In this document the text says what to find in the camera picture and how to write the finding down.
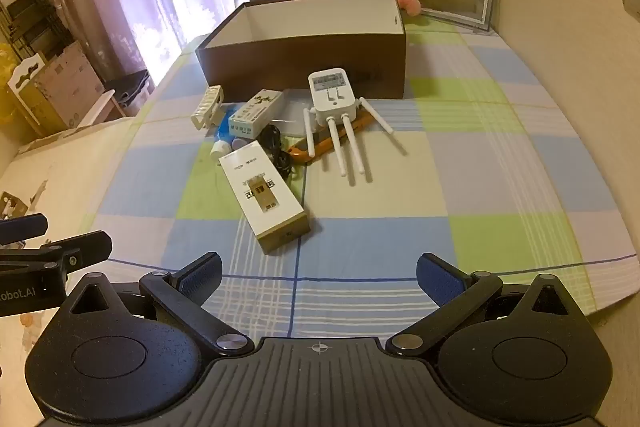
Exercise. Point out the brown cardboard carton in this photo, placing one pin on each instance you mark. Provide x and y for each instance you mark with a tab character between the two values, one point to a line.
67	82

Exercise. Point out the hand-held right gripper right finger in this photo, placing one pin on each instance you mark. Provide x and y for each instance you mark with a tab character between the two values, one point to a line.
440	279

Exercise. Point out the plaid bed sheet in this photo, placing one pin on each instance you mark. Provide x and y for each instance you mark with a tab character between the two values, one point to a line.
475	157

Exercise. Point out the small white green-print box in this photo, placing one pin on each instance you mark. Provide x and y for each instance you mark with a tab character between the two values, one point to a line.
255	112

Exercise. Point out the yellow plastic bag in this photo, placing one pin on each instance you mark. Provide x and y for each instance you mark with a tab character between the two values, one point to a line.
6	77

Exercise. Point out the white gold hanging package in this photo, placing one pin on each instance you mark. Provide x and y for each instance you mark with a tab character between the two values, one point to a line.
25	82

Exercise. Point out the white hair claw clip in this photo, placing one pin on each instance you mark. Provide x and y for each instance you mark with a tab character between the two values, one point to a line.
207	104

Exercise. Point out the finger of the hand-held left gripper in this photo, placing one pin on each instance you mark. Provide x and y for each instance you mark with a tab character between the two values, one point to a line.
22	228
85	249

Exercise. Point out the white router with antennas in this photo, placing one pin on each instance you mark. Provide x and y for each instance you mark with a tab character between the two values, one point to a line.
332	99

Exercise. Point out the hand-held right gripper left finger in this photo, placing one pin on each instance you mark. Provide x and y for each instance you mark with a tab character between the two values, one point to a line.
200	279

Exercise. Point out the brown cardboard storage box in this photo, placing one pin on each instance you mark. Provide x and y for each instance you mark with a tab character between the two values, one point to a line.
300	62

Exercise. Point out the white flat board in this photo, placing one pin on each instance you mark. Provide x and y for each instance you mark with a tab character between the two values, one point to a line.
100	109

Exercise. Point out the long white gold box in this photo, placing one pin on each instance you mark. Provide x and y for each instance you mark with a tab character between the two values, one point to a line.
260	197

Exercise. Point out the orange utility knife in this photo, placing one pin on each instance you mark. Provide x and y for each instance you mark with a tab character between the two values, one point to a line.
299	152

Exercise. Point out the dark folded metal rack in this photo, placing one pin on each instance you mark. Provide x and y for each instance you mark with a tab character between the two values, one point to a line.
30	17

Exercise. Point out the blue cream tube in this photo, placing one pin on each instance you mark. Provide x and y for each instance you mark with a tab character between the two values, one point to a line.
223	134

